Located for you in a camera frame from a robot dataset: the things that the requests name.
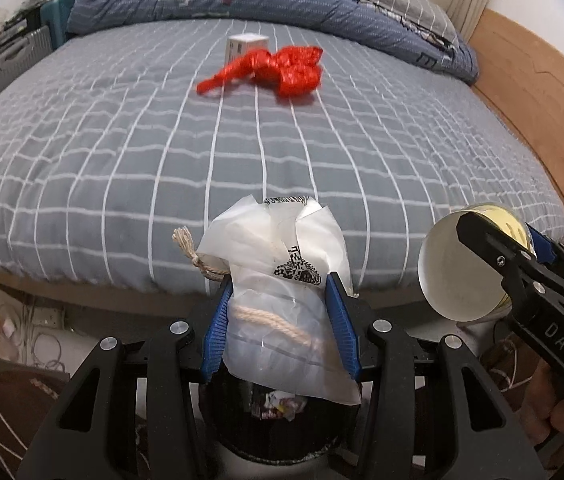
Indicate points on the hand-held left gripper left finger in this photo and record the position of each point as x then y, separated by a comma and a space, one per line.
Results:
217, 330

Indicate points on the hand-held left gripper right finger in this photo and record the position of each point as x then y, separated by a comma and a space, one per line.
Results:
341, 320

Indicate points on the grey suitcase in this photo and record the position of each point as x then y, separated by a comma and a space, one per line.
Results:
7, 70

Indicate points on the black trash bin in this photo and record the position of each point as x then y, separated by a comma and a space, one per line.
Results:
242, 440

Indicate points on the brown ball with white lines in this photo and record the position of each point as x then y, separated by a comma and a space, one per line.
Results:
12, 420

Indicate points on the grey checked bed sheet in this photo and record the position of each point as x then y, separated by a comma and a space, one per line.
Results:
112, 160

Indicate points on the small printed snack packet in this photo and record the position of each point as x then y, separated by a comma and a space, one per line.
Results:
263, 406

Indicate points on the pale yellow yogurt cup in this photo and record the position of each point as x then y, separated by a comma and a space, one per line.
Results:
456, 270

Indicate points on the white power strip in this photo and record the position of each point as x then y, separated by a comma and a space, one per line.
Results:
49, 317

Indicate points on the red plastic bag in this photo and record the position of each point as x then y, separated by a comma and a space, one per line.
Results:
292, 70

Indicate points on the small white cardboard box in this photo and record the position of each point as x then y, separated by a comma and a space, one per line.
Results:
242, 45

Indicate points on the person's right hand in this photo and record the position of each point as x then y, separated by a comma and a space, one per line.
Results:
561, 417

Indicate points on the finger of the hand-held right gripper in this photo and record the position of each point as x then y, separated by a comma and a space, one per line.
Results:
544, 250
504, 267

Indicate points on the wooden headboard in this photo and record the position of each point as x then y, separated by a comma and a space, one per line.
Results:
536, 85

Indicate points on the teal plastic crate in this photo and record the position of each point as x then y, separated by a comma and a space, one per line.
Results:
57, 20

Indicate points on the translucent white plastic bag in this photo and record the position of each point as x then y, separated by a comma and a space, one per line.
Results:
262, 250

